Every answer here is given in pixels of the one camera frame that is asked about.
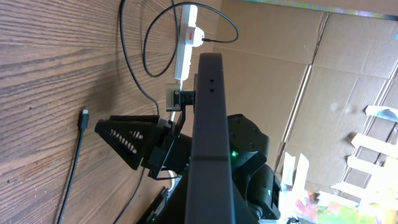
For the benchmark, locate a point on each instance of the white power strip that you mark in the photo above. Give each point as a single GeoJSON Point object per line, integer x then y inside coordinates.
{"type": "Point", "coordinates": [184, 52]}

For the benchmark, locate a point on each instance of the white charger plug adapter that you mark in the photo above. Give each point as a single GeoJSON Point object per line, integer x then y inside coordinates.
{"type": "Point", "coordinates": [194, 36]}

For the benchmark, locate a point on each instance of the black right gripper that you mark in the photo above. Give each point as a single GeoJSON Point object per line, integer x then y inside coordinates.
{"type": "Point", "coordinates": [135, 137]}

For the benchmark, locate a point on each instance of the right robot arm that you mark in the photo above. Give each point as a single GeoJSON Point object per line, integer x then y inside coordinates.
{"type": "Point", "coordinates": [257, 187]}

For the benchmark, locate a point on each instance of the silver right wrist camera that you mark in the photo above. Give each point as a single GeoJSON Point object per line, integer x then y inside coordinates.
{"type": "Point", "coordinates": [177, 98]}

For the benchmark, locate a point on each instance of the blue Galaxy smartphone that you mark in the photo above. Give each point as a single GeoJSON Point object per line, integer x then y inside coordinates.
{"type": "Point", "coordinates": [210, 187]}

